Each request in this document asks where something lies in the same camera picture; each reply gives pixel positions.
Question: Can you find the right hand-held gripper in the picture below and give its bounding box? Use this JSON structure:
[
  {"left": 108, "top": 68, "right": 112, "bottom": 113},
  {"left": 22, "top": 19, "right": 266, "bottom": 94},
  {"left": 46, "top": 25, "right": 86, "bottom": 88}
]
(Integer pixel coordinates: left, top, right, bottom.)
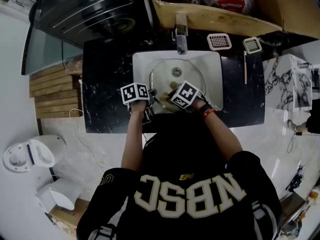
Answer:
[{"left": 166, "top": 80, "right": 208, "bottom": 110}]

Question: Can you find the black cable bundle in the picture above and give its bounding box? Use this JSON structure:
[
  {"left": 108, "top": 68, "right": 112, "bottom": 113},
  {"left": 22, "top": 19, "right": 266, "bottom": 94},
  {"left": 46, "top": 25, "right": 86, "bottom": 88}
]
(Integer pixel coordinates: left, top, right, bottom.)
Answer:
[{"left": 286, "top": 164, "right": 306, "bottom": 193}]

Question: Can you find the glass panel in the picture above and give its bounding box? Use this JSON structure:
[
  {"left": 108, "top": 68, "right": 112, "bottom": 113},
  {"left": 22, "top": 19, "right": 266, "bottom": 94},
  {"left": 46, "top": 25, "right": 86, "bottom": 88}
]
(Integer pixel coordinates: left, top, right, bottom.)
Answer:
[{"left": 21, "top": 25, "right": 83, "bottom": 76}]

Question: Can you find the small cardboard box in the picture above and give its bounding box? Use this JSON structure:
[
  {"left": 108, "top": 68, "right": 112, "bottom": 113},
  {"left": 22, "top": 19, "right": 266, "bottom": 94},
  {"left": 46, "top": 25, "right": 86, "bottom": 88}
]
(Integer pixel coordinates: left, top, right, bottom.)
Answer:
[{"left": 48, "top": 197, "right": 91, "bottom": 235}]

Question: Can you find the black jersey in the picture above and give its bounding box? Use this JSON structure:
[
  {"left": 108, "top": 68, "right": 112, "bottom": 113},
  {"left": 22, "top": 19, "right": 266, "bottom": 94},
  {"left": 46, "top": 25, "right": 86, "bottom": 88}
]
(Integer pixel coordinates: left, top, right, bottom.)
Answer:
[{"left": 76, "top": 111, "right": 283, "bottom": 240}]

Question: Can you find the wooden pallet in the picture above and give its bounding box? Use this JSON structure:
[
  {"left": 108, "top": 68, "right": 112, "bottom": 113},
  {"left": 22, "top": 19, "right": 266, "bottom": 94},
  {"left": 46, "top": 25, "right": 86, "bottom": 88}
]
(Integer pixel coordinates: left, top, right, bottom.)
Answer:
[{"left": 29, "top": 58, "right": 84, "bottom": 120}]

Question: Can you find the white marble patterned cabinet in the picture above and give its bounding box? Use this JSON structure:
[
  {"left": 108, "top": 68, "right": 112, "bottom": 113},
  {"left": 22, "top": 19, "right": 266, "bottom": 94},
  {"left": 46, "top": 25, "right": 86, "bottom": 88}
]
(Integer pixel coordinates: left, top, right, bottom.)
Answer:
[{"left": 262, "top": 53, "right": 313, "bottom": 112}]

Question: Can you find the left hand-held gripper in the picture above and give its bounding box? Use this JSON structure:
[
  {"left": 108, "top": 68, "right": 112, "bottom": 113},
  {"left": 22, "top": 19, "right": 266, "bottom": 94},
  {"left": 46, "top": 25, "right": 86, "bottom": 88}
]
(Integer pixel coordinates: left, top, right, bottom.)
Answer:
[{"left": 120, "top": 82, "right": 158, "bottom": 125}]

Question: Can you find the white floor cable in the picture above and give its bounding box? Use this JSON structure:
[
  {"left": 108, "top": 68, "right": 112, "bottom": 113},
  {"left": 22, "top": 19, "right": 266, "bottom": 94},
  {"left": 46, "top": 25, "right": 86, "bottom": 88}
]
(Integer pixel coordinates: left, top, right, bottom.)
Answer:
[{"left": 69, "top": 108, "right": 107, "bottom": 171}]

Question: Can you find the black marble vanity counter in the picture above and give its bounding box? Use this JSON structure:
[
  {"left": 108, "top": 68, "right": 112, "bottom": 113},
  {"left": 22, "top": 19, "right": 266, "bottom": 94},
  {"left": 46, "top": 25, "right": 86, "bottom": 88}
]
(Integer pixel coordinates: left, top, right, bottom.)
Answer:
[{"left": 81, "top": 31, "right": 266, "bottom": 135}]

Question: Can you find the red wristband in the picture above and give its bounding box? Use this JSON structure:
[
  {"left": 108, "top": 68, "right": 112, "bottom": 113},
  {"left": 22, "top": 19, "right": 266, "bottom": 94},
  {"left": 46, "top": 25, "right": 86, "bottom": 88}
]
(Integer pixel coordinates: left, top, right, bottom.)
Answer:
[{"left": 202, "top": 108, "right": 217, "bottom": 120}]

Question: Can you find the black wristwatch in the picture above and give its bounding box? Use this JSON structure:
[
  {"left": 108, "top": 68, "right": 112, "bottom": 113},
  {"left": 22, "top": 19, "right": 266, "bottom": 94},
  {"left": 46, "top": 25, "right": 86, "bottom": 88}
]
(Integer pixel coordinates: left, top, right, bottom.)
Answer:
[{"left": 198, "top": 103, "right": 213, "bottom": 115}]

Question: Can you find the person's left forearm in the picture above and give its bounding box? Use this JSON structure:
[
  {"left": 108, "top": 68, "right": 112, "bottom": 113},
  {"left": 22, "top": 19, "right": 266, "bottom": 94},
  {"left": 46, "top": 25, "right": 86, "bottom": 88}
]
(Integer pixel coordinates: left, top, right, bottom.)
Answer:
[{"left": 121, "top": 100, "right": 148, "bottom": 172}]

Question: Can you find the cream soap dish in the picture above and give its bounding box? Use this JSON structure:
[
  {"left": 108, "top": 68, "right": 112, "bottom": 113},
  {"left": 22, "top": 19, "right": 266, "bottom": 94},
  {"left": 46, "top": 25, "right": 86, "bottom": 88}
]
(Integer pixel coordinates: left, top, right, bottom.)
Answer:
[{"left": 242, "top": 36, "right": 263, "bottom": 54}]

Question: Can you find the glass pot lid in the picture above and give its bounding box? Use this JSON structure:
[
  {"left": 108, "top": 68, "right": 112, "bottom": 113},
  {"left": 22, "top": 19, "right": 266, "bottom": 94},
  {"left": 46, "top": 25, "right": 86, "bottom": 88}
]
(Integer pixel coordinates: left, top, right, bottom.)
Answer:
[{"left": 148, "top": 58, "right": 207, "bottom": 114}]

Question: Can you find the person's right forearm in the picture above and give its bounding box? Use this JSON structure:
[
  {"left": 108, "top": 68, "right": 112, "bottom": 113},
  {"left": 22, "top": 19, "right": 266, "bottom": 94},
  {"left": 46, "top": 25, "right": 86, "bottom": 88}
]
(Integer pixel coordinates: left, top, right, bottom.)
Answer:
[{"left": 192, "top": 96, "right": 244, "bottom": 162}]

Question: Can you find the large cardboard box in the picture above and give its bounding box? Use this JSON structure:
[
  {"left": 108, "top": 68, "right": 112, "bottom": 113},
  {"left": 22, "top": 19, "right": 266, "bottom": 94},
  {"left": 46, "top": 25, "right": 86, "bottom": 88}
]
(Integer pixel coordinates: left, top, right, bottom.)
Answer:
[{"left": 147, "top": 0, "right": 320, "bottom": 40}]

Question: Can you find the pink toothbrush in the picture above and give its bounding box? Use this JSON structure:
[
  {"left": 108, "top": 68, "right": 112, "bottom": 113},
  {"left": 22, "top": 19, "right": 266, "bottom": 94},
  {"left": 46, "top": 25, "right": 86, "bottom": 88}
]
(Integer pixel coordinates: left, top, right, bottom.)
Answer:
[{"left": 243, "top": 50, "right": 248, "bottom": 85}]

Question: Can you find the white toilet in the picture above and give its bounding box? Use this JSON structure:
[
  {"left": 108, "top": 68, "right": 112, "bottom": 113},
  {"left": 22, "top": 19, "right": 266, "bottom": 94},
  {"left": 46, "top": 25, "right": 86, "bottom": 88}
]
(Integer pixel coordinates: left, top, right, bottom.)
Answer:
[{"left": 2, "top": 134, "right": 67, "bottom": 172}]

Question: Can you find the chrome faucet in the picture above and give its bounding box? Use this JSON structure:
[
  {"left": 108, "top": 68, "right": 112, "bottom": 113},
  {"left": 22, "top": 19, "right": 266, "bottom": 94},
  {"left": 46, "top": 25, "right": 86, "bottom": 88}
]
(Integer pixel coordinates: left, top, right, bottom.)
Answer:
[{"left": 171, "top": 13, "right": 189, "bottom": 56}]

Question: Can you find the white sink basin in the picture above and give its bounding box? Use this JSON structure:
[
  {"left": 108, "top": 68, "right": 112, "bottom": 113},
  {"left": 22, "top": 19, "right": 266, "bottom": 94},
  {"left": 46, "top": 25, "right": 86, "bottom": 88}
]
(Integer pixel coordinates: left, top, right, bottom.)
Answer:
[{"left": 132, "top": 50, "right": 224, "bottom": 115}]

